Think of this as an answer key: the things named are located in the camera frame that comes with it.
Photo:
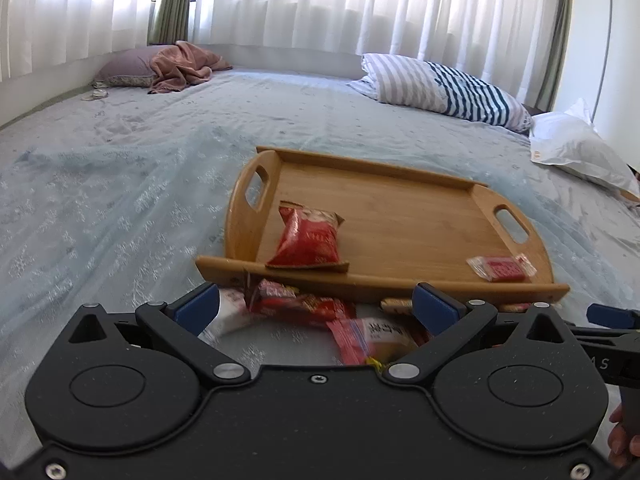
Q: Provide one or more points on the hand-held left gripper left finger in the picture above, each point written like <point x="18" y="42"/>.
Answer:
<point x="197" y="307"/>

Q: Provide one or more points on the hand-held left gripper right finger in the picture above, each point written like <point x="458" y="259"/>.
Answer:
<point x="435" y="310"/>

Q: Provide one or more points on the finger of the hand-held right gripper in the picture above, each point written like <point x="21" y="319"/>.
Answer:
<point x="612" y="316"/>
<point x="610" y="337"/>

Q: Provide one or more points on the white striped snack packet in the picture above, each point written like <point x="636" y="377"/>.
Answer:
<point x="227" y="317"/>

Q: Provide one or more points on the cream spotted snack packet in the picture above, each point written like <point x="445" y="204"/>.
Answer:
<point x="397" y="306"/>

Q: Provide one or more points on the bread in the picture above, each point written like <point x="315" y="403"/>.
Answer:
<point x="370" y="336"/>

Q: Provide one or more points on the dark red biscuit packet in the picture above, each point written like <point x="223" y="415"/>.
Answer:
<point x="310" y="310"/>

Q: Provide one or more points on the person's right hand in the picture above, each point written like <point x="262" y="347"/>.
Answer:
<point x="622" y="447"/>

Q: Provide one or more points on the red label clear bar packet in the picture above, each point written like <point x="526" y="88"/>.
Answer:
<point x="502" y="268"/>

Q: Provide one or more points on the red chips bag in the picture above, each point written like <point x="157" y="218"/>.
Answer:
<point x="306" y="240"/>

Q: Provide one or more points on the sheer blue snowflake cloth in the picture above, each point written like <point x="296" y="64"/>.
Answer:
<point x="125" y="200"/>

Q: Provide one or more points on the white pillow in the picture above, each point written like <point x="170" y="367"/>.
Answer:
<point x="575" y="147"/>

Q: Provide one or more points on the striped pillow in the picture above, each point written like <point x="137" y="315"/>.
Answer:
<point x="440" y="90"/>

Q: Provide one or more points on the grey floral bedspread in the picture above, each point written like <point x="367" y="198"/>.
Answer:
<point x="300" y="110"/>

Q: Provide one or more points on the pink blanket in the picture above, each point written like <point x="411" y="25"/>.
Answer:
<point x="182" y="67"/>

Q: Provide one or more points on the purple pillow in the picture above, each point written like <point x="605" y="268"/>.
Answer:
<point x="127" y="66"/>

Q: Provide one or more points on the grey lamp pole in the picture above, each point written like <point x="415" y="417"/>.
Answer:
<point x="606" y="35"/>

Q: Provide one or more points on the green curtain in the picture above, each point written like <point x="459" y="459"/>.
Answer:
<point x="560" y="35"/>
<point x="170" y="0"/>

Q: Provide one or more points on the white sheer curtain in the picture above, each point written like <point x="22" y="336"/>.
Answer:
<point x="375" y="5"/>
<point x="75" y="10"/>

